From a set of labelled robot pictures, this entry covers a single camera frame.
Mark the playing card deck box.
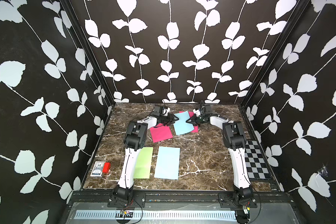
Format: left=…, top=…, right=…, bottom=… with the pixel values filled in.
left=90, top=161, right=105, bottom=177

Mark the small circuit board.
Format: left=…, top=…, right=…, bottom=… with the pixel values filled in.
left=116, top=210, right=134, bottom=220

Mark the red small box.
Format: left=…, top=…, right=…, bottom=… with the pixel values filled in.
left=102, top=162, right=111, bottom=174

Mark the checkerboard calibration plate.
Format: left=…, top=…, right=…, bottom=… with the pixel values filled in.
left=245, top=140, right=272, bottom=180

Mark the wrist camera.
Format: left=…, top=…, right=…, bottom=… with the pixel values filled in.
left=151, top=105, right=170, bottom=117
left=193, top=101, right=213, bottom=117

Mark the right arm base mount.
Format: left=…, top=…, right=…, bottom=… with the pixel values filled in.
left=218, top=192, right=258, bottom=210

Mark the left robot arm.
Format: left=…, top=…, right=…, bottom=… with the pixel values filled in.
left=113, top=113, right=179, bottom=203

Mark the large magenta paper sheet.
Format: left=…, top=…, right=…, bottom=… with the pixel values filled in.
left=150, top=124, right=173, bottom=143

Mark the light blue paper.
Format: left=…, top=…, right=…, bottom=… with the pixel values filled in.
left=154, top=146, right=180, bottom=180
left=173, top=111, right=194, bottom=135

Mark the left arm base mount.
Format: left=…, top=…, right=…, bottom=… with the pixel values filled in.
left=107, top=191, right=146, bottom=209

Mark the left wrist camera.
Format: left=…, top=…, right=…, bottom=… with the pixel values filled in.
left=151, top=105, right=170, bottom=117

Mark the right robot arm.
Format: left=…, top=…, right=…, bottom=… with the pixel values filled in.
left=186, top=114, right=253, bottom=203

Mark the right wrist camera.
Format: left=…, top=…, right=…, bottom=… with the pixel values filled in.
left=193, top=101, right=213, bottom=117

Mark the small magenta paper sheet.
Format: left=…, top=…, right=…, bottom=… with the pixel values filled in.
left=180, top=111, right=198, bottom=133

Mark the white perforated rail strip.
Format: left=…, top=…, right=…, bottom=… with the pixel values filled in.
left=73, top=210, right=237, bottom=222

